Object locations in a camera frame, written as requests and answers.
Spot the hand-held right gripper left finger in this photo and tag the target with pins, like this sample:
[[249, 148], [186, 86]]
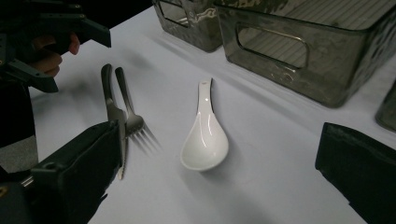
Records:
[[81, 168]]

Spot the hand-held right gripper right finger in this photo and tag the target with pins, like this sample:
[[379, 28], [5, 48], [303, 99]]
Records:
[[364, 171]]

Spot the metal table knife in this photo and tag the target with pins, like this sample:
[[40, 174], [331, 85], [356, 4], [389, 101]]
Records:
[[107, 90]]

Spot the metal fork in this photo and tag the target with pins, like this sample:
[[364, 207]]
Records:
[[135, 123]]

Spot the white chopstick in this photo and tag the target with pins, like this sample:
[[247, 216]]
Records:
[[189, 9], [186, 12]]

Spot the smoky translucent plastic bin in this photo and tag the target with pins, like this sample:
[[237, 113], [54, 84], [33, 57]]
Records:
[[202, 34], [330, 77]]

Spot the white ceramic spoon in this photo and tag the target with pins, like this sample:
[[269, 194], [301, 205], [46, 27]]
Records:
[[204, 146]]

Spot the white table cover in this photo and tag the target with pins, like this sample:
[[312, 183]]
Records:
[[264, 140]]

